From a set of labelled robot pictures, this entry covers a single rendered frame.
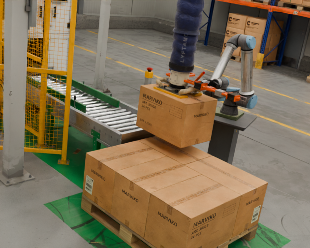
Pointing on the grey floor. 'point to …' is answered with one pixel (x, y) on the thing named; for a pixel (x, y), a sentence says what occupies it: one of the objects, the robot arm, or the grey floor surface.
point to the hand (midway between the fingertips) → (202, 86)
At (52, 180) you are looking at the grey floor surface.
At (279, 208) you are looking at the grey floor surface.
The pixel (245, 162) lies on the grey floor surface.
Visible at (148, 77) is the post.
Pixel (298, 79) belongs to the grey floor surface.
